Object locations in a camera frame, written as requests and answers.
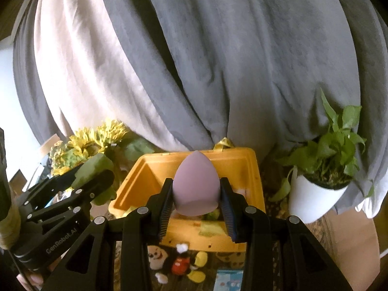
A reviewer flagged orange plastic storage basket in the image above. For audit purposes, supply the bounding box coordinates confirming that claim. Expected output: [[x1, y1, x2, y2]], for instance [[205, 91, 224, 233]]
[[108, 147, 265, 253]]

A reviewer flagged blue tissue pack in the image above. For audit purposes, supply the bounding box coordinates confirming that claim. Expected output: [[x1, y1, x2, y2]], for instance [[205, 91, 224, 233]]
[[213, 269, 243, 291]]

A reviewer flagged Mickey Mouse plush toy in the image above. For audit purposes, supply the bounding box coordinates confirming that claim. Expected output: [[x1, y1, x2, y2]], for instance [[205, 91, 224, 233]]
[[147, 243, 209, 284]]

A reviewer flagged purple egg-shaped sponge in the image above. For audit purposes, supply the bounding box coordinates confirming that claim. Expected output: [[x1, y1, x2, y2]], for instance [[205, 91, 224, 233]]
[[172, 150, 220, 217]]

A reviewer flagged green frog plush toy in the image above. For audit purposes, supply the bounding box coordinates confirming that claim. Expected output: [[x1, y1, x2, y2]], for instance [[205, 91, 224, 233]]
[[199, 208, 227, 237]]

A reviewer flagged person's left hand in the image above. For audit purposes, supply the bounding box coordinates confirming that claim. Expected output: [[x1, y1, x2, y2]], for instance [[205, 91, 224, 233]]
[[17, 258, 62, 290]]

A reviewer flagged sunflower bouquet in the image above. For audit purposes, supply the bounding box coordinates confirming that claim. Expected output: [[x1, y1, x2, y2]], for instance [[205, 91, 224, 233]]
[[49, 120, 161, 206]]

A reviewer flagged white plant pot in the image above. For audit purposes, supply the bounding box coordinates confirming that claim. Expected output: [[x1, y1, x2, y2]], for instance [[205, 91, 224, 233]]
[[289, 171, 348, 224]]

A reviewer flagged patterned woven table rug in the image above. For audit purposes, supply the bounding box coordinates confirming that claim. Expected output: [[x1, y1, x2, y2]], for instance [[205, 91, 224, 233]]
[[112, 157, 334, 291]]

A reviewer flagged green leafy plant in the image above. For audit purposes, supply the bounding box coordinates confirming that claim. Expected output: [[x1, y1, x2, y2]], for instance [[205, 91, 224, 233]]
[[270, 91, 366, 202]]

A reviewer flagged beige curtain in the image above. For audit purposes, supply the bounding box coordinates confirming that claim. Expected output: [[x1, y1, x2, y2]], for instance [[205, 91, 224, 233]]
[[33, 0, 185, 152]]

